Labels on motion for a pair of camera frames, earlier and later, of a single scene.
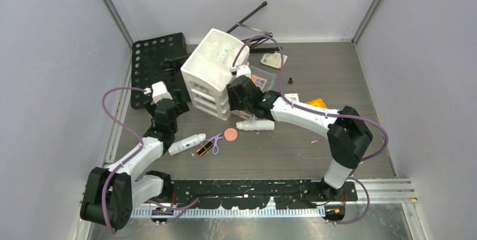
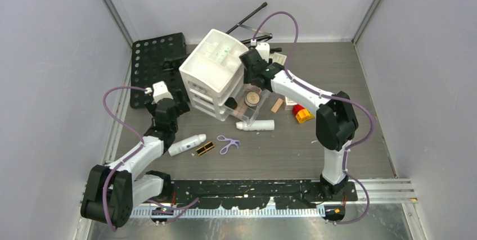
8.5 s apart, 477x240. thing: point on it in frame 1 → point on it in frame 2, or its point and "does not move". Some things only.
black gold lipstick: x=203 y=150 does not move
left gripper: x=180 y=107 does not move
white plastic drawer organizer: x=218 y=58 does not move
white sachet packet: x=273 y=59 does not move
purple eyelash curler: x=213 y=140 → x=223 y=150
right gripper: x=234 y=104 → x=247 y=77
